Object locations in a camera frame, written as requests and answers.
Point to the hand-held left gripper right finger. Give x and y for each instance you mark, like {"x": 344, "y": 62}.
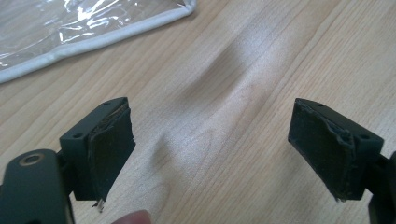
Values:
{"x": 327, "y": 146}

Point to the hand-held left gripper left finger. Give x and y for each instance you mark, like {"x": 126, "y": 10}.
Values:
{"x": 102, "y": 149}

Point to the clear plastic bag white trim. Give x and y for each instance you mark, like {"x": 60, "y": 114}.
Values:
{"x": 77, "y": 28}

